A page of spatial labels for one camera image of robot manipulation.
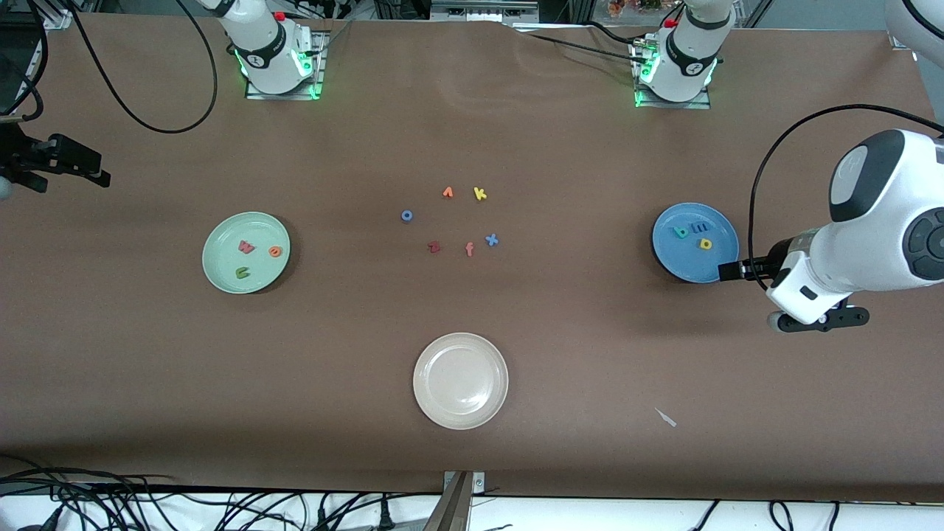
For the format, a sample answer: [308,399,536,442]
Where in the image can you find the blue round plate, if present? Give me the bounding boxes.
[652,202,740,284]

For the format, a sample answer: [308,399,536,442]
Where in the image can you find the beige round plate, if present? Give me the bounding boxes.
[413,333,510,431]

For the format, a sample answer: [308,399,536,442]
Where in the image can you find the brown table cover mat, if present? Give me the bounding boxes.
[0,13,944,502]

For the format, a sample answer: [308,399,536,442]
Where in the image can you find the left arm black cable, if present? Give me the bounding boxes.
[749,103,944,274]

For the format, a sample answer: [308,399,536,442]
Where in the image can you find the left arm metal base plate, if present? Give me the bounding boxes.
[633,37,712,110]

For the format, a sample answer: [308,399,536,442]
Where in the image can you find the aluminium frame rail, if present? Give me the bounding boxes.
[29,0,74,30]

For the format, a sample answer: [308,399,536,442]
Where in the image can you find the light green round plate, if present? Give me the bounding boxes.
[202,212,291,295]

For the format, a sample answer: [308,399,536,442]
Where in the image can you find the metal bracket at table edge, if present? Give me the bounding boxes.
[424,471,486,531]

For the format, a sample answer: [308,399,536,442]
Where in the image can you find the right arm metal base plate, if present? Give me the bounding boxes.
[245,29,327,100]

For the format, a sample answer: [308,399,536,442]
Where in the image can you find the grey equipment box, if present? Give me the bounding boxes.
[430,0,541,23]

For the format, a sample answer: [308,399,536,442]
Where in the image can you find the black cable on table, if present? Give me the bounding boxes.
[509,21,650,67]

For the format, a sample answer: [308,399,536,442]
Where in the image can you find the tangled black floor cables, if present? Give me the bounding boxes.
[0,454,443,531]

